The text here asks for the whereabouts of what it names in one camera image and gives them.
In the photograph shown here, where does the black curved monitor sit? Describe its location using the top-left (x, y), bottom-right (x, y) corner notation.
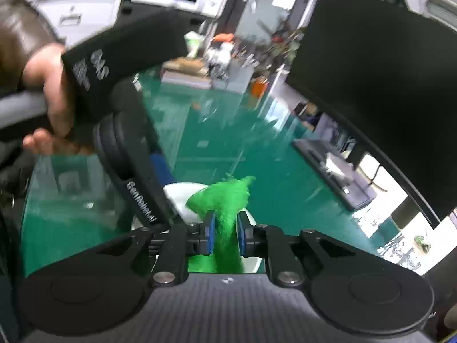
top-left (285, 0), bottom-right (457, 230)

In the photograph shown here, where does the orange bottle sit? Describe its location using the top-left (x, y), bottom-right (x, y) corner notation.
top-left (251, 79), bottom-right (269, 98)

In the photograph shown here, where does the person's left hand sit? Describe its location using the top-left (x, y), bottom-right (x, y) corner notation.
top-left (22, 43), bottom-right (94, 155)

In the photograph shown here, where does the green cleaning cloth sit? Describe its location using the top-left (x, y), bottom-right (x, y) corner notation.
top-left (186, 175), bottom-right (258, 274)

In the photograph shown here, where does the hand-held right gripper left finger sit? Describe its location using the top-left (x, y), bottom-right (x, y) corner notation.
top-left (96, 212), bottom-right (217, 287)

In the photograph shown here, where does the small notepad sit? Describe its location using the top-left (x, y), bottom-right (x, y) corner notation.
top-left (323, 152), bottom-right (354, 183)

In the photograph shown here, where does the leafy potted plant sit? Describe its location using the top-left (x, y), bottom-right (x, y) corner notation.
top-left (266, 25), bottom-right (306, 67)

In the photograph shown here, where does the dark green cylinder cup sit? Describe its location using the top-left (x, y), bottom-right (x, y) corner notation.
top-left (390, 198), bottom-right (419, 230)

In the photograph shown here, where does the black pen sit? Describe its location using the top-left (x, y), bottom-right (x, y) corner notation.
top-left (308, 149), bottom-right (329, 173)

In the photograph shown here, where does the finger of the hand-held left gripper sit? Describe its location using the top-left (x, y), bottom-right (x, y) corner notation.
top-left (150, 150), bottom-right (179, 222)

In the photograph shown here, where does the grey monitor stand base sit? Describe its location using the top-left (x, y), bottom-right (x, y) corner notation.
top-left (292, 139), bottom-right (378, 212)

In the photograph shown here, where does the white bowl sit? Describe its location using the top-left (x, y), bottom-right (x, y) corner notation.
top-left (131, 182), bottom-right (264, 274)

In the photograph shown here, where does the white cabinet with handle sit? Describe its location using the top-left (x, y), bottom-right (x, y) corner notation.
top-left (14, 0), bottom-right (125, 45)

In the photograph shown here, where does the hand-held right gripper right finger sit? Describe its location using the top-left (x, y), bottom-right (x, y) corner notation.
top-left (238, 211), bottom-right (361, 288)

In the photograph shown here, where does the small green plant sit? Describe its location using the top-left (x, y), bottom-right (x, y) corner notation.
top-left (413, 235), bottom-right (432, 254)

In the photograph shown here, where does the white desk box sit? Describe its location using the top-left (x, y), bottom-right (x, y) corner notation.
top-left (227, 59), bottom-right (255, 93)

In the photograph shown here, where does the person's left forearm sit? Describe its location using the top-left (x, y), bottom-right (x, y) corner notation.
top-left (0, 0), bottom-right (67, 93)

